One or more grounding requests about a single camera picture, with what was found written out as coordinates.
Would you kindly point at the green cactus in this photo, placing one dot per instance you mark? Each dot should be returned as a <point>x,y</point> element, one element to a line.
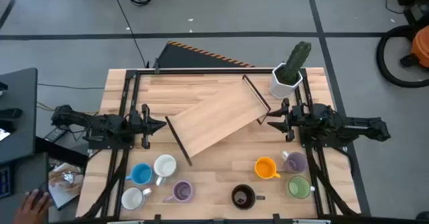
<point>297,58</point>

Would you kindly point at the black keyboard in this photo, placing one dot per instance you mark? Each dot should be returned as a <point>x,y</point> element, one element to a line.
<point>5,180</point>

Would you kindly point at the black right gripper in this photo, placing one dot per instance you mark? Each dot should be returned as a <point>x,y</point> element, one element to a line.
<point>295,120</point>

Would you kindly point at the teal mug white interior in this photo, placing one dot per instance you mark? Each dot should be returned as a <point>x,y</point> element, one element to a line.
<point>165,166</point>

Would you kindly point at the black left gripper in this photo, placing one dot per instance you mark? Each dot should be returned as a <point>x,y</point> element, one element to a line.
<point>145,130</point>

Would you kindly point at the yellow faceted mug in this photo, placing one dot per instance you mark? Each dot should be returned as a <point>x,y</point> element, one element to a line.
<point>265,167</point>

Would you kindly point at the wooden shelf riser black legs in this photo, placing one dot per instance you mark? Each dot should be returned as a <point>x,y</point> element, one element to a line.
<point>218,120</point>

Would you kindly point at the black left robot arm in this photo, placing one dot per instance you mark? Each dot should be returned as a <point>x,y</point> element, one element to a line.
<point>80,120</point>

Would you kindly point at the white mug blue floral print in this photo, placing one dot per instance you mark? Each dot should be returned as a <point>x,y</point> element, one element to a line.
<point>132,198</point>

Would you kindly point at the purple ribbed mug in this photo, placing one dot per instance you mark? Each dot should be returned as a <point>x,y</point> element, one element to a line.
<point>182,191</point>

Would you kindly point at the black metal table frame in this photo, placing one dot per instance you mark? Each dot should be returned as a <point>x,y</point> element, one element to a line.
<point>214,71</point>

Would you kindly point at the white hexagonal plant pot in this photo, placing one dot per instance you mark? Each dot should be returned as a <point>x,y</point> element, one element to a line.
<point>278,88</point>

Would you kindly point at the pale green mug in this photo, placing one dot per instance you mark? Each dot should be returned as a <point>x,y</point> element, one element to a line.
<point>299,187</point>

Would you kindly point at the black mat orange striped edge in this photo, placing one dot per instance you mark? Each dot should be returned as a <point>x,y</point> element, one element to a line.
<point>181,58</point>

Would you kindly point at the black desk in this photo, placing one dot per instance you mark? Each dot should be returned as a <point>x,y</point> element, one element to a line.
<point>20,90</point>

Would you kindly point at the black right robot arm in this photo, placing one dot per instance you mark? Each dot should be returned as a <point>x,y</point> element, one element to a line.
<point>352,126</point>

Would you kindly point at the orange vacuum cleaner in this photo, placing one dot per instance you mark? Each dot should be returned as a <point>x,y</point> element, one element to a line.
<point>421,46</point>

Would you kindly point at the black power adapter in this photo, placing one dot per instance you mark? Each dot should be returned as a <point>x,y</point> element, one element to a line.
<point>55,134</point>

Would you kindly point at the crumpled paper pile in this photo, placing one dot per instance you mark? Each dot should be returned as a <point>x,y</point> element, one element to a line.
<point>65,183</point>

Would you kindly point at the dark teal brown glazed mug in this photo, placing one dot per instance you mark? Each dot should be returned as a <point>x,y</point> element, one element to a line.
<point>243,197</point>

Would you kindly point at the person's hand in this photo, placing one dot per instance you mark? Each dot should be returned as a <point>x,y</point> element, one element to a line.
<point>30,210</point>

